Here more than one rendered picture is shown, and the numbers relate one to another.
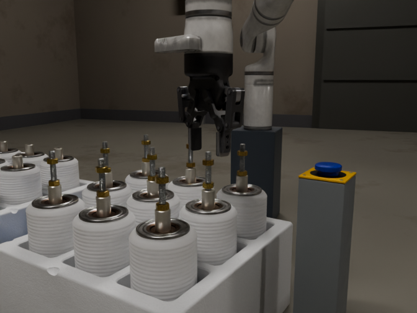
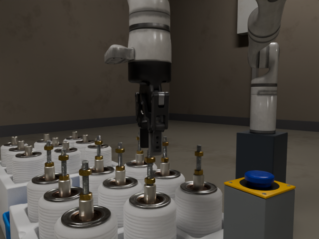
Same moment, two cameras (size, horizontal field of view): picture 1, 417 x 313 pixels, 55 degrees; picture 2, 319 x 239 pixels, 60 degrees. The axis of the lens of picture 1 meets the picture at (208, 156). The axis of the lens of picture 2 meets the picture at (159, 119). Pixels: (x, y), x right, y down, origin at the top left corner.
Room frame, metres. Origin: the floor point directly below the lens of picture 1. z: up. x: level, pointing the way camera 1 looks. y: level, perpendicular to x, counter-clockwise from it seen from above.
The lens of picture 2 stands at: (0.19, -0.20, 0.44)
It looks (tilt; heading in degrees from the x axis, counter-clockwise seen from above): 5 degrees down; 23
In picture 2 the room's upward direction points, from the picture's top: straight up
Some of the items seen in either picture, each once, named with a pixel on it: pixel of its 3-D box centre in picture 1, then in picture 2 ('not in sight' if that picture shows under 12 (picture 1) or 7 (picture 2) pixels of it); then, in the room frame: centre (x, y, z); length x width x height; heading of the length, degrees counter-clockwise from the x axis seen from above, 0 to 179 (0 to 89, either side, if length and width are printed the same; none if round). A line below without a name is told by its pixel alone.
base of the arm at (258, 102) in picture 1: (258, 102); (263, 109); (1.29, -0.16, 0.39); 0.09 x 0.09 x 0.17; 70
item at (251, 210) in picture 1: (241, 235); (198, 230); (0.73, -0.06, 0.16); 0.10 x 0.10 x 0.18
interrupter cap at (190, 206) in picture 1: (208, 207); (150, 200); (0.63, 0.00, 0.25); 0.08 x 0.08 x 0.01
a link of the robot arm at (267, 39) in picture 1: (259, 51); (265, 66); (1.29, -0.16, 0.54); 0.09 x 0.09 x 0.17; 4
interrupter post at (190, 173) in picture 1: (190, 175); (164, 169); (0.79, 0.04, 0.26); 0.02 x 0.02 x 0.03
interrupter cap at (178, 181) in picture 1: (190, 181); (164, 174); (0.79, 0.04, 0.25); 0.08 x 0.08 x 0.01
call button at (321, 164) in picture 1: (327, 170); (258, 180); (0.60, -0.18, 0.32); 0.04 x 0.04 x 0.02
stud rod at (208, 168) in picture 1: (208, 174); (149, 170); (0.63, 0.00, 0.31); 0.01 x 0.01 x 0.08
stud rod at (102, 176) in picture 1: (102, 182); (63, 168); (0.59, 0.16, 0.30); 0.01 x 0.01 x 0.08
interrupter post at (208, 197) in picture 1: (208, 199); (149, 193); (0.63, 0.00, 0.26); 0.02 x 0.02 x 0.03
